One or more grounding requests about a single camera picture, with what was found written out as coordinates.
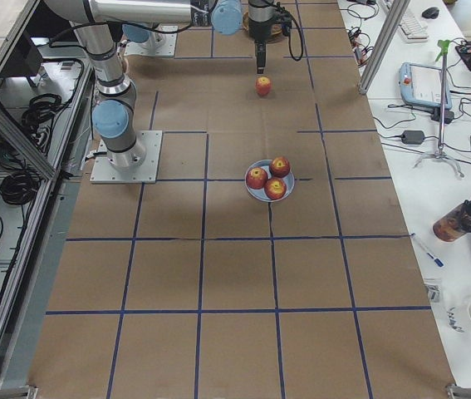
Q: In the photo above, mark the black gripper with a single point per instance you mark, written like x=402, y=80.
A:
x=258, y=27

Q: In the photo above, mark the red yellow apple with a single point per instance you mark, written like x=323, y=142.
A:
x=263, y=85

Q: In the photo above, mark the woven wicker basket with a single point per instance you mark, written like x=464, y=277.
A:
x=276, y=32

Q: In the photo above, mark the red apple plate back right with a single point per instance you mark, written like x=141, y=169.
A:
x=280, y=167

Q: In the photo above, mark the red apple plate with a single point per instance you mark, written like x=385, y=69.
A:
x=256, y=178
x=280, y=167
x=275, y=188

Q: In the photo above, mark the red apple plate back left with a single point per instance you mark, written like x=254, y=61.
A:
x=256, y=178

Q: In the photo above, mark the red apple plate front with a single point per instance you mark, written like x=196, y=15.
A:
x=275, y=188

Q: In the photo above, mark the light blue plate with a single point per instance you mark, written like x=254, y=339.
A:
x=261, y=193

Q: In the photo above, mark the white keyboard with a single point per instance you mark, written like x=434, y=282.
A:
x=411, y=30

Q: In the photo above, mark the blue teach pendant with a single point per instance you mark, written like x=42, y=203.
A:
x=420, y=85

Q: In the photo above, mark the black computer mouse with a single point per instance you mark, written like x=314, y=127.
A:
x=430, y=13

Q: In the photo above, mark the black power adapter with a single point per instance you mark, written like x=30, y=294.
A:
x=412, y=137

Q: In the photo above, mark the metal stand with green clamp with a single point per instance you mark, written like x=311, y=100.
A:
x=439, y=154

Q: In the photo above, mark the blue white pen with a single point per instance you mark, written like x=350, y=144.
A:
x=421, y=244

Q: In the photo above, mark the brown drink bottle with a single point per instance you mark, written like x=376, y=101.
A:
x=455, y=223

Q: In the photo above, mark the white mug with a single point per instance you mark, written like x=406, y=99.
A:
x=469, y=313

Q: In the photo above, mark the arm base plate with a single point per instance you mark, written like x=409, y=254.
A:
x=139, y=165
x=166, y=49

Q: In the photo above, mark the aluminium frame post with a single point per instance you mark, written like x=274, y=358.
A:
x=388, y=30

